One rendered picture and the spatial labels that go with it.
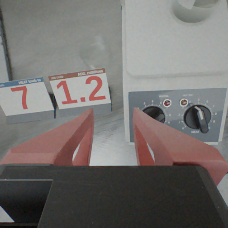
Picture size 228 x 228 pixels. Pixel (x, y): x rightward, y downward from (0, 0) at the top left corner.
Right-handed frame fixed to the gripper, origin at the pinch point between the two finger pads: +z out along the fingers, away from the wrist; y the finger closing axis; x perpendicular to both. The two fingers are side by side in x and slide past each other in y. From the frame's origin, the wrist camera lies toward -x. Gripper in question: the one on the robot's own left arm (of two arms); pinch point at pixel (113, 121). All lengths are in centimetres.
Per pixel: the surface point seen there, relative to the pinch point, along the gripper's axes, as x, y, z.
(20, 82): 3.1, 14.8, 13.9
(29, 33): -2.1, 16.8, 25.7
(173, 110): 3.8, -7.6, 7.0
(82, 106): 7.2, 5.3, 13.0
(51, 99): 6.7, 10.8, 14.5
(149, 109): 3.7, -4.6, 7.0
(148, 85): 1.0, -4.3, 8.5
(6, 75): 3.8, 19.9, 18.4
